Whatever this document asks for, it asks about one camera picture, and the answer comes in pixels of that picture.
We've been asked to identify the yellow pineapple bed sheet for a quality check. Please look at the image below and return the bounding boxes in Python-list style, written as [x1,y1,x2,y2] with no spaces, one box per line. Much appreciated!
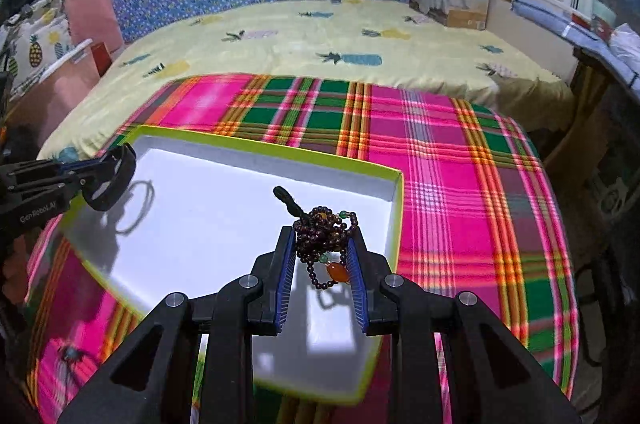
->
[39,0,575,158]

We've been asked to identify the pink plaid cloth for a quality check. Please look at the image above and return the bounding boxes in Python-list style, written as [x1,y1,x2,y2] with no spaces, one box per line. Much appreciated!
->
[27,73,578,423]

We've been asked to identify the white crumpled cloth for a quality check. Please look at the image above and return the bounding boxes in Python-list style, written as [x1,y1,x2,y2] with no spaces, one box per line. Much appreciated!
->
[608,24,640,74]

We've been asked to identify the brown bead necklace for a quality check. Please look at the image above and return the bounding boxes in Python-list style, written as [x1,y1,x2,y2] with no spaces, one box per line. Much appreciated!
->
[271,185,359,291]

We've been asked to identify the pineapple print pillow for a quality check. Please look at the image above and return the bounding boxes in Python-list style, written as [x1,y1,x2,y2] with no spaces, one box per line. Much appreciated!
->
[1,0,75,100]

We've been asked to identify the dark side table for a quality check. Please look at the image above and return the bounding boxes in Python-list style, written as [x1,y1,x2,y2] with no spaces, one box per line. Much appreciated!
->
[494,0,640,365]

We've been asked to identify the pink nightstand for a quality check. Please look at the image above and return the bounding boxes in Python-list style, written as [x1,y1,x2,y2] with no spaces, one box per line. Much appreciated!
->
[6,39,100,145]

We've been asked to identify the yellow green shallow box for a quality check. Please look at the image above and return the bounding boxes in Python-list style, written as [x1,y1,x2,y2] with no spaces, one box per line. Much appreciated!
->
[61,125,404,404]

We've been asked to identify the black leather wristband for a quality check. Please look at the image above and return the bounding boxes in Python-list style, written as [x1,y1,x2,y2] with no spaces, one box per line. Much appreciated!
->
[80,143,137,212]

